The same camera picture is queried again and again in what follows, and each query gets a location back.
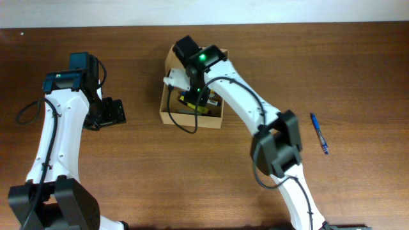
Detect black white sharpie marker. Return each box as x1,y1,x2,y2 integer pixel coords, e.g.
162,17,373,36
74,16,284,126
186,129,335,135
177,110,195,115

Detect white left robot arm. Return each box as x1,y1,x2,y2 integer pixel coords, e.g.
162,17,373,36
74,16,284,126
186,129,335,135
8,52,128,230

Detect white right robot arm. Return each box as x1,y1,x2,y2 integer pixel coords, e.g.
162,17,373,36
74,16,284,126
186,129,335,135
173,36,329,229

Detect white whiteboard marker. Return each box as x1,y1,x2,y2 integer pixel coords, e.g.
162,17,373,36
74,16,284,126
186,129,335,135
207,100,221,106

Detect blue pen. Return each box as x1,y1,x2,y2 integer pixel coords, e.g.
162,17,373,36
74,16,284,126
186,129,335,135
310,113,329,155

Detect cardboard box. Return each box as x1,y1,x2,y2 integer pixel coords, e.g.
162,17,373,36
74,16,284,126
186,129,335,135
159,46,224,128

